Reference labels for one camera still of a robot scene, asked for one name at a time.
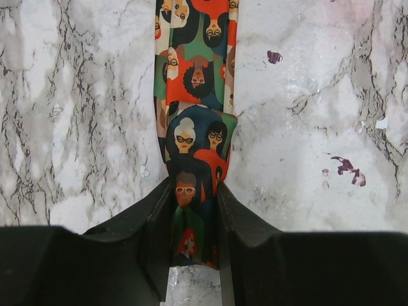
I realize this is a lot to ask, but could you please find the colourful faces patterned tie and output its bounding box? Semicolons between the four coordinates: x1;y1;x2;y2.
154;0;239;269

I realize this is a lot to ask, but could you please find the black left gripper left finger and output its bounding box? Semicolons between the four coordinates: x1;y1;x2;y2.
1;180;173;305

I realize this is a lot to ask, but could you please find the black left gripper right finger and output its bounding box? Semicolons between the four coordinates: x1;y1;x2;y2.
217;183;407;305

